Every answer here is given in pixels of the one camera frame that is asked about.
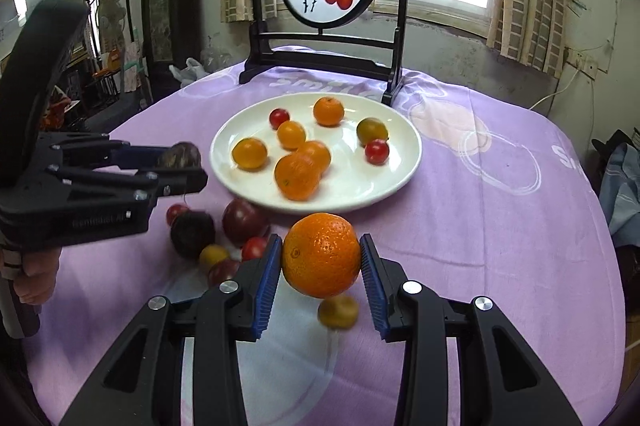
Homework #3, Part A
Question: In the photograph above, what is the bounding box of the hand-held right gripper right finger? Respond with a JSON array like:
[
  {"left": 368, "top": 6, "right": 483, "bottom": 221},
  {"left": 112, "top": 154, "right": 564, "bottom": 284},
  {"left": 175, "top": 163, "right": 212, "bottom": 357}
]
[{"left": 359, "top": 233, "right": 583, "bottom": 426}]

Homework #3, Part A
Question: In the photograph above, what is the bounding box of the large orange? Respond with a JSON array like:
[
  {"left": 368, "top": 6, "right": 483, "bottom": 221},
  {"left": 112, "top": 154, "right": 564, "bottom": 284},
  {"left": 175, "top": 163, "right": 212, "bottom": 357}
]
[{"left": 281, "top": 212, "right": 362, "bottom": 299}]

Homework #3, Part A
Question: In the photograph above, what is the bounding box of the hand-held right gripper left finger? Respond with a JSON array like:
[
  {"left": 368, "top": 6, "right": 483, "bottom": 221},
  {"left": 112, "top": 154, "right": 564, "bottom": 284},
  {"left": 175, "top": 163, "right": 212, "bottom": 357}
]
[{"left": 60, "top": 233, "right": 283, "bottom": 426}]

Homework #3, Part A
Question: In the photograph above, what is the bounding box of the person's left hand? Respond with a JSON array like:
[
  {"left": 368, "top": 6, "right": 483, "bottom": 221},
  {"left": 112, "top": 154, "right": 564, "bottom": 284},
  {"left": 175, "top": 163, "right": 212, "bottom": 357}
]
[{"left": 14, "top": 250, "right": 59, "bottom": 307}]

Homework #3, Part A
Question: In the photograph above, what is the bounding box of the orange tomato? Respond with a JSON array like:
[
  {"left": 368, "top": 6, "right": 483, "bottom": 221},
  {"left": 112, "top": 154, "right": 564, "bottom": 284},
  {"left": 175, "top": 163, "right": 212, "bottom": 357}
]
[{"left": 276, "top": 120, "right": 307, "bottom": 151}]

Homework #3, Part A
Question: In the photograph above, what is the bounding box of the dark brown water chestnut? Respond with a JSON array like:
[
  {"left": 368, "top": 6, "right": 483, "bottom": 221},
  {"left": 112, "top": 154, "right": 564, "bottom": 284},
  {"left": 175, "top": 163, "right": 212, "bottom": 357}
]
[
  {"left": 156, "top": 142, "right": 203, "bottom": 172},
  {"left": 170, "top": 211, "right": 217, "bottom": 261}
]

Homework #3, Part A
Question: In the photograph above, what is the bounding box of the white cable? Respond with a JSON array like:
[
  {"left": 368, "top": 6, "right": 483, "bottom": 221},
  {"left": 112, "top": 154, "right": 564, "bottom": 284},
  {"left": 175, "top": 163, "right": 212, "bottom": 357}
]
[{"left": 530, "top": 68, "right": 576, "bottom": 112}]

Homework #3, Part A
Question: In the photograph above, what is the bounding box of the small yellow-orange tomato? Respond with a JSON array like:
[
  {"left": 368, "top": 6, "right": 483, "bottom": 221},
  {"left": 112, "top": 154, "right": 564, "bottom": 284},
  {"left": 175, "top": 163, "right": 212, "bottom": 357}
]
[{"left": 318, "top": 295, "right": 360, "bottom": 332}]

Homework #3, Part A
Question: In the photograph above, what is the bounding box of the dark purple tomato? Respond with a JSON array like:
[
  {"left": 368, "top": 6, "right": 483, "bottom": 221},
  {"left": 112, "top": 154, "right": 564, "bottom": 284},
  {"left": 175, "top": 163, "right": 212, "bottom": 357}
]
[
  {"left": 222, "top": 198, "right": 271, "bottom": 247},
  {"left": 207, "top": 258, "right": 242, "bottom": 287}
]

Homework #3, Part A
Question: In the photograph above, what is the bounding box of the purple tablecloth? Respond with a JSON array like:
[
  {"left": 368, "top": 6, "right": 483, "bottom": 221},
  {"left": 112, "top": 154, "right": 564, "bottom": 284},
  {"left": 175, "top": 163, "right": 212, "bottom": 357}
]
[{"left": 22, "top": 46, "right": 628, "bottom": 426}]

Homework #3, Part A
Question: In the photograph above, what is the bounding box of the round painted table screen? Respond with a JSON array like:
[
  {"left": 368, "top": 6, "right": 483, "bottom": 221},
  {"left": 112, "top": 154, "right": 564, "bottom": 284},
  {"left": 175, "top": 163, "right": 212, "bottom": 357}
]
[{"left": 239, "top": 0, "right": 408, "bottom": 107}]

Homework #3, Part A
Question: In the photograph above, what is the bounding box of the dark wooden cabinet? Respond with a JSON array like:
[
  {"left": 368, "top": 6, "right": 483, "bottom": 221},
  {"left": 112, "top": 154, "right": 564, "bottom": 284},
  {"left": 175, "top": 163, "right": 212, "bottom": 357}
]
[{"left": 141, "top": 0, "right": 206, "bottom": 102}]

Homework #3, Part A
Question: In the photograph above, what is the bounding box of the white oval plate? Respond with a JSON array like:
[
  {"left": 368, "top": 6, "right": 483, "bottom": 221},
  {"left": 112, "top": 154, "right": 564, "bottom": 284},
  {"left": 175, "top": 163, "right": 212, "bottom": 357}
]
[{"left": 209, "top": 93, "right": 423, "bottom": 214}]

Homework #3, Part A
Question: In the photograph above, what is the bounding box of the white plastic bag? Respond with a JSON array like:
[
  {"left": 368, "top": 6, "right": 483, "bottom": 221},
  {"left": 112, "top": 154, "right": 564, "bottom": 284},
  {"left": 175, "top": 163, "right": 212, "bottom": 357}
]
[{"left": 170, "top": 57, "right": 208, "bottom": 88}]

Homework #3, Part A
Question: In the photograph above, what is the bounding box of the electric fan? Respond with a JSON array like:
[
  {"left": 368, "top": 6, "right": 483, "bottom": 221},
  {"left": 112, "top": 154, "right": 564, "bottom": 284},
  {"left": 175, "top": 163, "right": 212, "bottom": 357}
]
[{"left": 97, "top": 0, "right": 128, "bottom": 57}]

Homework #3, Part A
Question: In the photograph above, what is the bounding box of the small yellow-green tomato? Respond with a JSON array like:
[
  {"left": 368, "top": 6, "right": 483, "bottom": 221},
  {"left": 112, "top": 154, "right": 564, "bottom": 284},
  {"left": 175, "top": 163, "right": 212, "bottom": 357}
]
[{"left": 199, "top": 244, "right": 231, "bottom": 272}]

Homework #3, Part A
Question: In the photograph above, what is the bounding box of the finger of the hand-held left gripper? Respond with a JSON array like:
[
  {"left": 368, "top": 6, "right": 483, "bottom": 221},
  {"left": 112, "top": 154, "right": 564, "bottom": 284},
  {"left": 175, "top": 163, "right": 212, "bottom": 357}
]
[
  {"left": 45, "top": 165, "right": 209, "bottom": 209},
  {"left": 37, "top": 132, "right": 201, "bottom": 169}
]

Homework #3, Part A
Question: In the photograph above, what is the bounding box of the blue cloth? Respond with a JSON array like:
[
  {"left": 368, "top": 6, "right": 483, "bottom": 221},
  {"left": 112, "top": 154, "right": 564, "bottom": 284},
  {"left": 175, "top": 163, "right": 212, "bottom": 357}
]
[{"left": 597, "top": 141, "right": 640, "bottom": 252}]

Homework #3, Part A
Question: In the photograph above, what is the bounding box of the green-yellow tomato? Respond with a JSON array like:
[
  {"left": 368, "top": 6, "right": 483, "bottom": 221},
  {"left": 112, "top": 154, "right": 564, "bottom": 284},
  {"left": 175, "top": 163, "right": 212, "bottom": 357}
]
[{"left": 356, "top": 117, "right": 390, "bottom": 147}]

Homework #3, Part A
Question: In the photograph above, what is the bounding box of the wall socket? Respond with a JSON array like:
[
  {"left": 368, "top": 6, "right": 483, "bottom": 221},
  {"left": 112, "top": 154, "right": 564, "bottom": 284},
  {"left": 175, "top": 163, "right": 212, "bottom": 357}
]
[{"left": 565, "top": 46, "right": 601, "bottom": 79}]

